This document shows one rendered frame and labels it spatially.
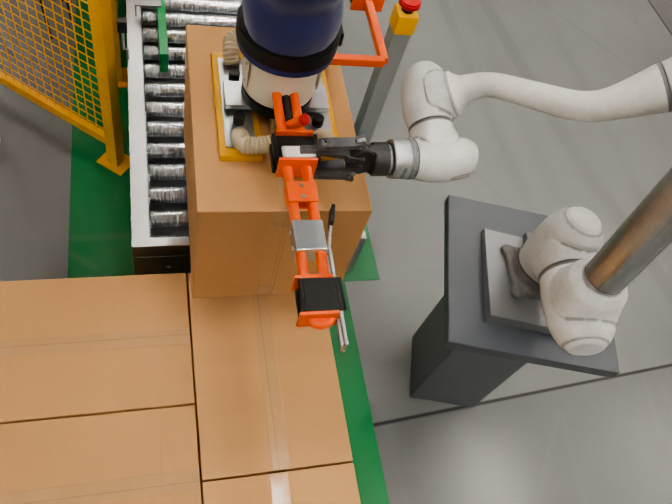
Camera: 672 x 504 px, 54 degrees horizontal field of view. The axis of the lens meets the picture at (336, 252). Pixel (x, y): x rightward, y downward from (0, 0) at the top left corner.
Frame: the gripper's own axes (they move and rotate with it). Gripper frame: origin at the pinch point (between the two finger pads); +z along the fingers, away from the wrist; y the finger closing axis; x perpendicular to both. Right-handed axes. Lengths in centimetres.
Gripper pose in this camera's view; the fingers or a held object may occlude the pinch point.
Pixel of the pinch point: (296, 159)
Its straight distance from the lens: 140.7
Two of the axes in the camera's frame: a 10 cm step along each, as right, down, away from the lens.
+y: -2.1, 5.1, 8.3
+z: -9.6, 0.4, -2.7
